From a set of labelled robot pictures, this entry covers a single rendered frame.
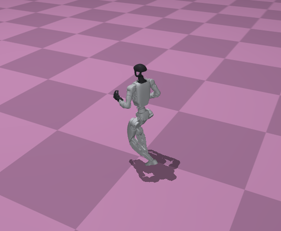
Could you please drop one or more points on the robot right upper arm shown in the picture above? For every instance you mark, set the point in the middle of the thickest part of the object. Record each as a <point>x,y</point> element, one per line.
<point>154,88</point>

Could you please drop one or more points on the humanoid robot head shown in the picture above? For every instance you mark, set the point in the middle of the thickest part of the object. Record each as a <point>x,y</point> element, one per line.
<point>140,68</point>

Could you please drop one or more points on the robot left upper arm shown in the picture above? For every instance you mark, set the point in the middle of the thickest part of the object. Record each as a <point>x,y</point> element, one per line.
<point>130,90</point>

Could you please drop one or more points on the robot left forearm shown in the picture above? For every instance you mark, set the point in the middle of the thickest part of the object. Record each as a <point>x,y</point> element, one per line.
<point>122,103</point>

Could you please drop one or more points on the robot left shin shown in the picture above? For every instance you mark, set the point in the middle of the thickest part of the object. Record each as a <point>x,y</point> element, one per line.
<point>140,150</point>

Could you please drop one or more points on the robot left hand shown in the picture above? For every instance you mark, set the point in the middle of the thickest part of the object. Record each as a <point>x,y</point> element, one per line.
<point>116,96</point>

